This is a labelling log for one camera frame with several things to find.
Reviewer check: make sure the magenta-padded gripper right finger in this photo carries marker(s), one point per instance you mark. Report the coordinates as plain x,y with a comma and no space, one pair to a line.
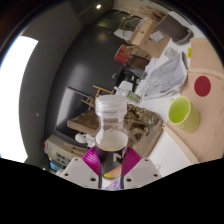
145,171

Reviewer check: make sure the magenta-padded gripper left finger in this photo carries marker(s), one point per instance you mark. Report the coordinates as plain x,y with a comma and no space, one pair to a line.
78,171

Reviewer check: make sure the clear white-capped drink bottle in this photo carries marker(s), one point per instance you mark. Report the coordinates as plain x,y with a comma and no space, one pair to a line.
111,143

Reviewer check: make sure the wooden easel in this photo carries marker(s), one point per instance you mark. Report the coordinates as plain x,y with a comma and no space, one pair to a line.
75,148
100,89

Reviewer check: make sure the pale cabinet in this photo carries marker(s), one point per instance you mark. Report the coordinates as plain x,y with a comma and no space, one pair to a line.
56,150

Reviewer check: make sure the white plaster bust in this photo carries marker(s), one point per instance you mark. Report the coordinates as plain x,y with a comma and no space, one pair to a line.
80,137
90,141

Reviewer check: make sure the golden sculpture on wooden base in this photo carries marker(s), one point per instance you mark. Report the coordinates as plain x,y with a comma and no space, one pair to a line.
140,123

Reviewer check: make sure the yellow-green mug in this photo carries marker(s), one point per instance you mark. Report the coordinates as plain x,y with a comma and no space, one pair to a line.
186,120

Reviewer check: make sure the long ceiling light panel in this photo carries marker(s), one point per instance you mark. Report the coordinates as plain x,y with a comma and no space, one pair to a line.
13,100

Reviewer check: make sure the newspaper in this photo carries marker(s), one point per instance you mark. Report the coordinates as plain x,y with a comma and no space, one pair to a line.
166,76

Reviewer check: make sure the flat round red coaster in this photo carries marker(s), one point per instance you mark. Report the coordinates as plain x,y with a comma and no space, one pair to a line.
202,86

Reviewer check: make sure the red box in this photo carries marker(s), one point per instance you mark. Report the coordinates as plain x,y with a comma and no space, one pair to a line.
122,54

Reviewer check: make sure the yellow tag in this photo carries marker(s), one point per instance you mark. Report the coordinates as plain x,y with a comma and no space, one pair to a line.
189,52

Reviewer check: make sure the round ceiling spotlights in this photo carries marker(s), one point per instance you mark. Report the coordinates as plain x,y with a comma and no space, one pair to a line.
98,6

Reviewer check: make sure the black wall screen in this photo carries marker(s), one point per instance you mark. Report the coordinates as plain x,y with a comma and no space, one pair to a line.
71,113

